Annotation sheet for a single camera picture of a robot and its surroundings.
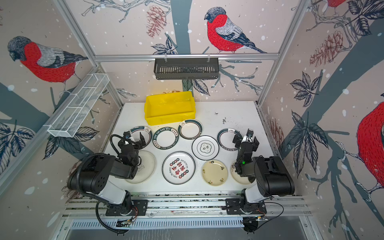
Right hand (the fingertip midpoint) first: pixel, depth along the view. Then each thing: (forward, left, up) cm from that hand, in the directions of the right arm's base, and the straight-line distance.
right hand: (246, 135), depth 89 cm
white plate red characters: (-17, +41, -10) cm, 46 cm away
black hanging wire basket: (+43, +37, +20) cm, 60 cm away
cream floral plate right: (-21, +7, -11) cm, 25 cm away
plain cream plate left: (-20, +61, -10) cm, 65 cm away
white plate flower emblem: (-4, +25, -10) cm, 27 cm away
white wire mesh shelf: (-8, +92, +24) cm, 95 cm away
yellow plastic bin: (+31, +55, -8) cm, 63 cm away
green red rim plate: (+10, +36, -8) cm, 39 cm away
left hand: (-4, +70, +4) cm, 70 cm away
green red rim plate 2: (+5, +11, -12) cm, 17 cm away
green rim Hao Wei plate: (+3, +53, -10) cm, 54 cm away
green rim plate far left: (+6, +67, -8) cm, 67 cm away
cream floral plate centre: (-19, +19, -11) cm, 29 cm away
